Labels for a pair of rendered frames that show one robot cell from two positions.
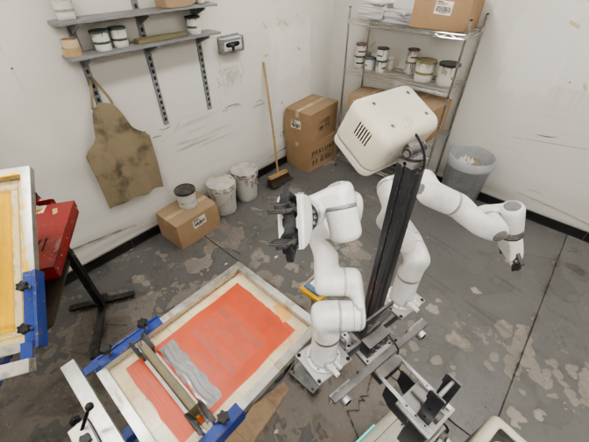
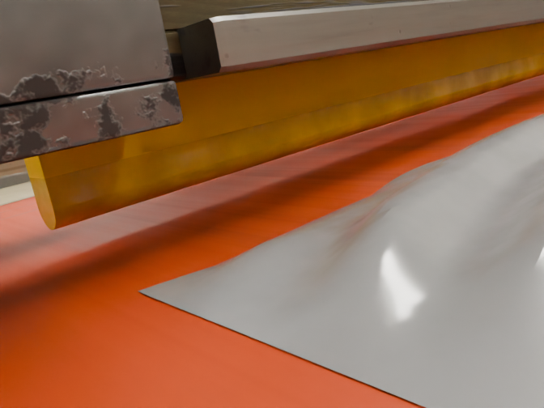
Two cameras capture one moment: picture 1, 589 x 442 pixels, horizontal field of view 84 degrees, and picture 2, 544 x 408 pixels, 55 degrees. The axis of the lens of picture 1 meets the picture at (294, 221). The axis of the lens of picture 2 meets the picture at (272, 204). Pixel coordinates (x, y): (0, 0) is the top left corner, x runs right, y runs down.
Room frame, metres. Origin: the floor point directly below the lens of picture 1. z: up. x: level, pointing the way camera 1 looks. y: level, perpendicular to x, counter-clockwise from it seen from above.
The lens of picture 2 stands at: (0.51, 0.26, 0.98)
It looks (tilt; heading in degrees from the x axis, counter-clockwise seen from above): 14 degrees down; 98
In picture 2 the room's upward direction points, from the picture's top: 10 degrees counter-clockwise
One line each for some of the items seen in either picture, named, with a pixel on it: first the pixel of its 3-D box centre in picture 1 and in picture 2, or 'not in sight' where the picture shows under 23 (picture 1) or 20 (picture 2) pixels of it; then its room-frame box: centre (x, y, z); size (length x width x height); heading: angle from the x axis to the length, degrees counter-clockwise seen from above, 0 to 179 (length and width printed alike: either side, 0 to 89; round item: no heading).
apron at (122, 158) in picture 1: (118, 144); not in sight; (2.44, 1.44, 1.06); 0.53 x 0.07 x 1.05; 138
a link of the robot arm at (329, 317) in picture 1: (329, 321); not in sight; (0.60, -0.12, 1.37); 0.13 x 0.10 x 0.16; 90
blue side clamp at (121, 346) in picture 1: (130, 345); not in sight; (0.73, 0.72, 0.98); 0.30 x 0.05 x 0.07; 138
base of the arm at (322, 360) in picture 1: (327, 349); not in sight; (0.58, -0.12, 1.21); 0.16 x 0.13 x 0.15; 37
